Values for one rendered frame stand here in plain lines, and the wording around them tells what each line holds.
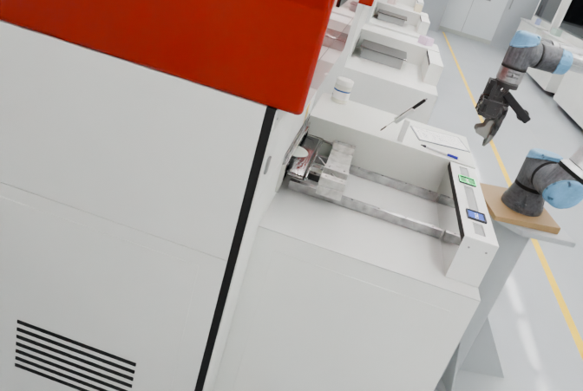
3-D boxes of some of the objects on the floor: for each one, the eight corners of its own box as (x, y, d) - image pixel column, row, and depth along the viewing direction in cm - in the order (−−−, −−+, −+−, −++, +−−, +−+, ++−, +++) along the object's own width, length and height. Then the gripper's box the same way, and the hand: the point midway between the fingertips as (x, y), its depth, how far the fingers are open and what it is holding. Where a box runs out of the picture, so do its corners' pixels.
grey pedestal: (494, 345, 261) (573, 203, 227) (533, 421, 222) (636, 264, 188) (396, 326, 255) (463, 177, 221) (417, 401, 215) (503, 235, 181)
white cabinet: (202, 427, 180) (258, 227, 146) (269, 271, 267) (313, 123, 233) (384, 496, 175) (486, 304, 141) (392, 315, 262) (455, 169, 228)
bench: (518, 69, 1116) (562, -30, 1032) (503, 54, 1278) (541, -32, 1195) (568, 85, 1107) (618, -13, 1023) (547, 68, 1270) (589, -18, 1186)
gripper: (488, 74, 167) (462, 134, 176) (493, 80, 159) (465, 144, 168) (515, 81, 166) (488, 143, 175) (520, 88, 158) (491, 152, 167)
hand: (487, 142), depth 171 cm, fingers closed
